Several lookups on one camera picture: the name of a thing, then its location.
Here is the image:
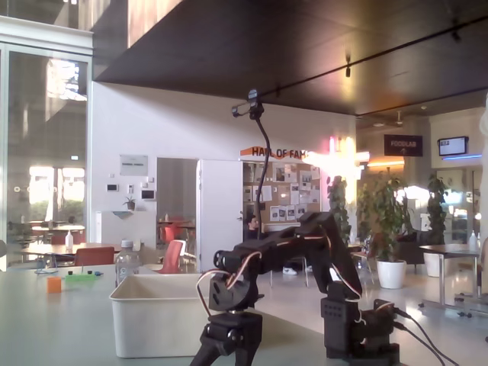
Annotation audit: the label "white plastic bin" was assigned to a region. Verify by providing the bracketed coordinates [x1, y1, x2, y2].
[109, 273, 214, 359]

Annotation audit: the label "green flat block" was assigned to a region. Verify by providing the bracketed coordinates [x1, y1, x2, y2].
[64, 271, 97, 284]

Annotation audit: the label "red chair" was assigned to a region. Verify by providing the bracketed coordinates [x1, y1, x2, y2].
[74, 246, 115, 267]
[159, 239, 188, 274]

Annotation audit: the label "background seated person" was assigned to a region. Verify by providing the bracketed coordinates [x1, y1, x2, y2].
[243, 214, 262, 241]

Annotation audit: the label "white open door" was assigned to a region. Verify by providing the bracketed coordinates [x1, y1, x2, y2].
[197, 159, 244, 274]

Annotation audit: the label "clear water bottle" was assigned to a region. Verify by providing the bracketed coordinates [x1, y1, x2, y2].
[114, 239, 140, 289]

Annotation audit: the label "cork bulletin board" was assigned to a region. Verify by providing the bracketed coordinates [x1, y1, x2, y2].
[242, 162, 322, 233]

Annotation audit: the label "white cabinet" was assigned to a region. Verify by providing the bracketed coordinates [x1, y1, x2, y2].
[95, 210, 158, 253]

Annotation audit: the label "tall slim green plant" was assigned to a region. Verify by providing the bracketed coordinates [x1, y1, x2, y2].
[326, 175, 352, 247]

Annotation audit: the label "large plant white pot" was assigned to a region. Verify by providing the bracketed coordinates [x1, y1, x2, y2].
[358, 171, 413, 290]

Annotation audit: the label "orange hall of fame sign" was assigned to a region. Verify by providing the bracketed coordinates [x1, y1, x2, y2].
[239, 146, 317, 161]

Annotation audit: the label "wooden cafe table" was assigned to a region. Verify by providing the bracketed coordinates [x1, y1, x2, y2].
[18, 242, 123, 268]

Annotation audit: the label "grey table metal legs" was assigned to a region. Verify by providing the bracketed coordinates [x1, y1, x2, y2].
[418, 243, 482, 318]

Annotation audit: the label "slim plant white pot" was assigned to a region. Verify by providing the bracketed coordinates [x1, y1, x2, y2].
[422, 174, 450, 278]

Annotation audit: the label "black foodlab sign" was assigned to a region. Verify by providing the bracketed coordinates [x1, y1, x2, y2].
[384, 133, 423, 157]

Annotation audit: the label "black gooseneck camera mount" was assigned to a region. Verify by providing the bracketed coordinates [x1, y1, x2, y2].
[231, 88, 268, 242]

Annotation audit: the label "black cable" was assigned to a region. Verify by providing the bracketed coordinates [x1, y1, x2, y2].
[394, 322, 447, 366]
[394, 308, 461, 366]

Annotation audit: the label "white wall poster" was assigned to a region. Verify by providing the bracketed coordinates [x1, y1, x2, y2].
[119, 154, 149, 177]

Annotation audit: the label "wall display screen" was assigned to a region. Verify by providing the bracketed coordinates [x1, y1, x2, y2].
[437, 136, 469, 157]

